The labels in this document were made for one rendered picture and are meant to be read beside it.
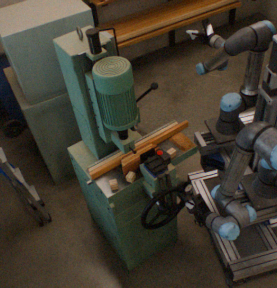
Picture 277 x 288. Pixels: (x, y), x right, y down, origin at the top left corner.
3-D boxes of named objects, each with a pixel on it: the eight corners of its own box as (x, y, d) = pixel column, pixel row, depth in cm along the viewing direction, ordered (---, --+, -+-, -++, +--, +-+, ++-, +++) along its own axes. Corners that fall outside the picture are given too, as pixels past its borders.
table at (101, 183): (118, 217, 169) (116, 211, 165) (90, 180, 188) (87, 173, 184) (208, 162, 189) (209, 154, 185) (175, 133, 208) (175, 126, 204)
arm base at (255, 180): (272, 173, 182) (276, 161, 175) (287, 194, 171) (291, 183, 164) (246, 179, 180) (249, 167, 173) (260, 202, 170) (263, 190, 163)
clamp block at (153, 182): (154, 192, 175) (153, 181, 168) (140, 175, 183) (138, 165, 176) (176, 178, 179) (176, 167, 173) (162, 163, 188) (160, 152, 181)
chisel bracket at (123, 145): (125, 156, 178) (123, 145, 172) (112, 142, 187) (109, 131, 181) (136, 150, 181) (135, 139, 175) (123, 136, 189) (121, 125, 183)
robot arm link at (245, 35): (241, 50, 162) (199, 80, 209) (259, 44, 165) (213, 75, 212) (232, 29, 162) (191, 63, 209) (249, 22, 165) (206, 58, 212)
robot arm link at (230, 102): (214, 113, 206) (216, 95, 196) (232, 106, 209) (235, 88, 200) (227, 124, 198) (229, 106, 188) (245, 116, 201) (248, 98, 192)
